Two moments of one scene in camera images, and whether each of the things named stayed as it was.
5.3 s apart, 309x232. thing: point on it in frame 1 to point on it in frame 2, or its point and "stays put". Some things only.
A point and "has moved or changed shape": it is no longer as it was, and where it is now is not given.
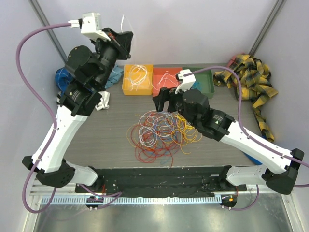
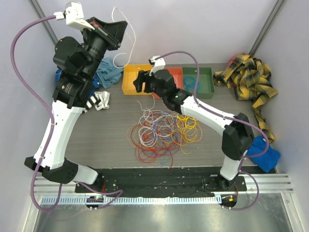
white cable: [159, 89] has moved or changed shape
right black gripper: [165, 94] to [143, 77]
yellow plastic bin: [137, 79] stays put
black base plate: [161, 181] stays put
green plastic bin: [205, 79] stays put
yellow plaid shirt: [256, 86] stays put
